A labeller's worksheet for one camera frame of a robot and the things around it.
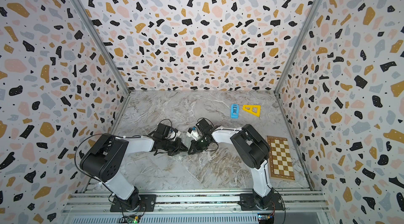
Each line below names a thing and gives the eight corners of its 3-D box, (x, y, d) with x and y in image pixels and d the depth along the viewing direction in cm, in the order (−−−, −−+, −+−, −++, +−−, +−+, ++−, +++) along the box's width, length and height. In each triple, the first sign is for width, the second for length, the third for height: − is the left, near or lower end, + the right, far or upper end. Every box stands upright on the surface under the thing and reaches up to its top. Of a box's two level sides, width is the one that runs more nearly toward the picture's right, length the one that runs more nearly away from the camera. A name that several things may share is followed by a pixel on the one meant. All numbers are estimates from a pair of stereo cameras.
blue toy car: (231, 119, 109) (232, 115, 105) (230, 108, 115) (230, 104, 112) (239, 119, 109) (240, 115, 105) (238, 108, 115) (238, 104, 112)
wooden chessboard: (270, 178, 84) (272, 176, 81) (266, 138, 99) (268, 135, 96) (292, 182, 83) (295, 179, 80) (285, 141, 98) (287, 137, 95)
